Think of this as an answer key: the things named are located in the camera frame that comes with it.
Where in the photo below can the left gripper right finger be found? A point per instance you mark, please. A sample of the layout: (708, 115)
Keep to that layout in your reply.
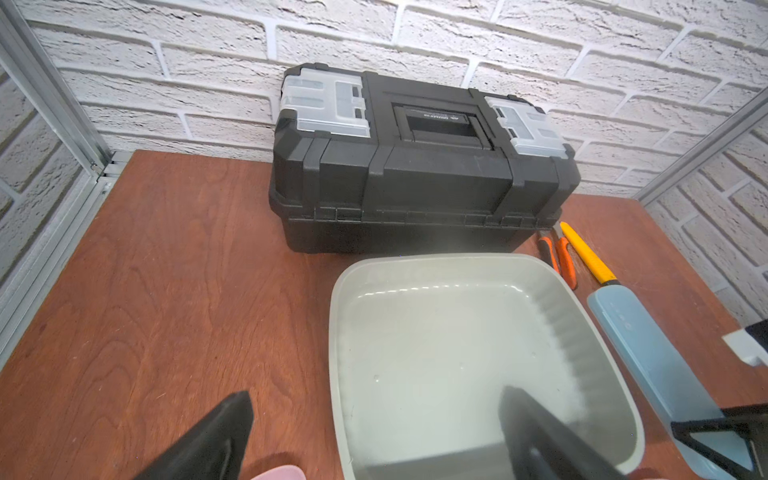
(542, 447)

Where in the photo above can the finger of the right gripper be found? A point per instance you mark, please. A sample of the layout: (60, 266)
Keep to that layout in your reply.
(736, 442)

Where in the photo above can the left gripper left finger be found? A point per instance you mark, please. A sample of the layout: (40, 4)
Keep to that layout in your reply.
(214, 448)

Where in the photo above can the light blue pencil case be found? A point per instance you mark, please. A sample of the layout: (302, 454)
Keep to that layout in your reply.
(666, 380)

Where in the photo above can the pink pencil case left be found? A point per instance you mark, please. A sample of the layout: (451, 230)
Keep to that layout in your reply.
(283, 472)

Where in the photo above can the grey plastic storage tray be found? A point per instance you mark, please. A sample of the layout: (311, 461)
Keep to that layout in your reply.
(422, 347)

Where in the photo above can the yellow utility knife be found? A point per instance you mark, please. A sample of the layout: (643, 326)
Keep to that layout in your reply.
(591, 260)

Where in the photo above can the black plastic toolbox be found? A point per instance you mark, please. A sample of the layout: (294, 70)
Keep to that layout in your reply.
(370, 164)

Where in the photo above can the orange handled pliers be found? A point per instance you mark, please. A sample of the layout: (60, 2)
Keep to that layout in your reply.
(553, 249)

